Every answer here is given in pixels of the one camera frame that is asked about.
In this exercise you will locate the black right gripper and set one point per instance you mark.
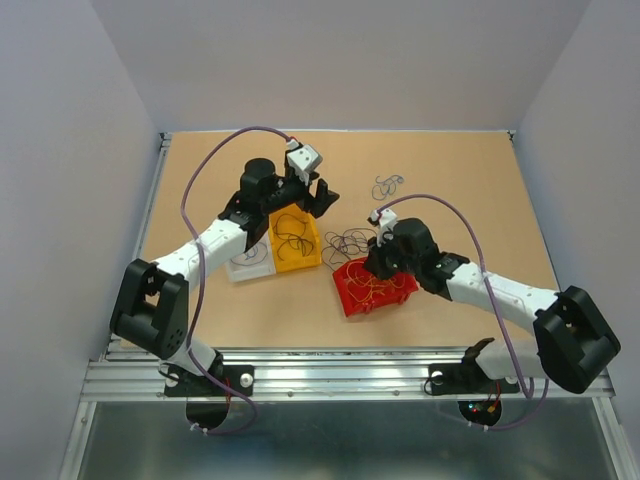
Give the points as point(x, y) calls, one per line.
point(374, 254)

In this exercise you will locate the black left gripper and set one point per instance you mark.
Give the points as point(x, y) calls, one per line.
point(322, 198)

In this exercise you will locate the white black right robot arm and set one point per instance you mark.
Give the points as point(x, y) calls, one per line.
point(571, 342)

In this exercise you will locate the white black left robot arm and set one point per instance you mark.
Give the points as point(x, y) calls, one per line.
point(152, 306)

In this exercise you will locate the yellow plastic bin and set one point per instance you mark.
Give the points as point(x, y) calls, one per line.
point(294, 240)

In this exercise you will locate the red plastic bin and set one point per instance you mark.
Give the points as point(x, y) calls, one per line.
point(360, 292)

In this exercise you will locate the white plastic bin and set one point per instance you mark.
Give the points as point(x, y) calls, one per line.
point(254, 264)

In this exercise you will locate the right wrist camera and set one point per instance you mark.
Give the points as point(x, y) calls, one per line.
point(384, 220)

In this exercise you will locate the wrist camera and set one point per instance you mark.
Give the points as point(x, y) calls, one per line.
point(303, 159)
point(384, 220)

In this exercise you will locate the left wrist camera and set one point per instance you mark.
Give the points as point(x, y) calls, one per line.
point(303, 159)

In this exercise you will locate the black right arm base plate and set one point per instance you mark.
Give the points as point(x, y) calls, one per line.
point(463, 379)

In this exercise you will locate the aluminium frame rail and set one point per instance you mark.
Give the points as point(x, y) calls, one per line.
point(464, 186)

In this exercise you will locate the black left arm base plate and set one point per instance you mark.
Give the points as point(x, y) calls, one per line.
point(180, 383)

